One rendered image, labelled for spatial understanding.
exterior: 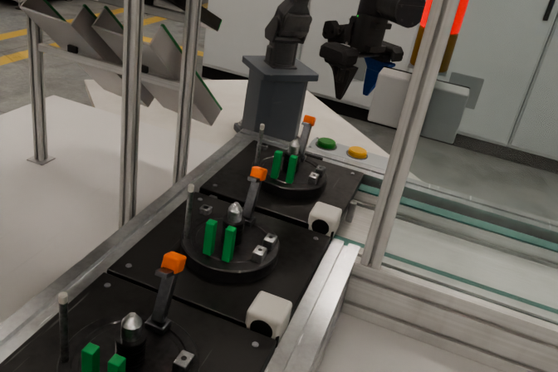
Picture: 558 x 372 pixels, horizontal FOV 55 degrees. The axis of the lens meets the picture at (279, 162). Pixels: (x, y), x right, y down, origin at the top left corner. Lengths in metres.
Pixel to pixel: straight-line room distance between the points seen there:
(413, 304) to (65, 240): 0.58
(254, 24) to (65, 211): 3.28
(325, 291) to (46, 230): 0.50
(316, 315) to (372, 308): 0.18
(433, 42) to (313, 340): 0.39
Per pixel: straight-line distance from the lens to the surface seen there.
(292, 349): 0.67
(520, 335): 0.87
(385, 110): 0.75
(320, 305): 0.74
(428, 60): 0.70
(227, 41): 4.29
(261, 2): 4.13
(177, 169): 1.03
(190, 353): 0.59
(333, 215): 0.86
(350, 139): 1.50
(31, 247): 0.97
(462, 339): 0.88
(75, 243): 0.97
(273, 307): 0.67
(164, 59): 0.93
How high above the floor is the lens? 1.43
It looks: 26 degrees down
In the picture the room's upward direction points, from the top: 10 degrees clockwise
